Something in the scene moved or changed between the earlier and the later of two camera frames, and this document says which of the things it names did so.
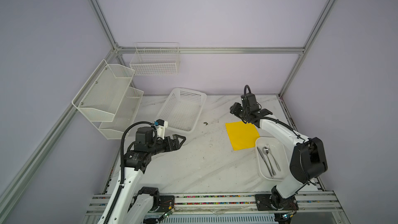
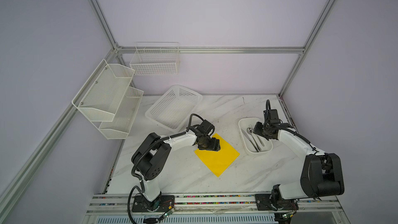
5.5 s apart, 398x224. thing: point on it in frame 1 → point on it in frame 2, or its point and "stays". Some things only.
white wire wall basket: x=156 y=58 stays
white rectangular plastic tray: x=272 y=158 → x=253 y=143
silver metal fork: x=268 y=147 → x=251 y=126
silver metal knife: x=268 y=167 → x=249 y=139
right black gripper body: x=238 y=111 → x=260 y=129
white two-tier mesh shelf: x=108 y=100 stays
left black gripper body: x=159 y=145 → x=209 y=144
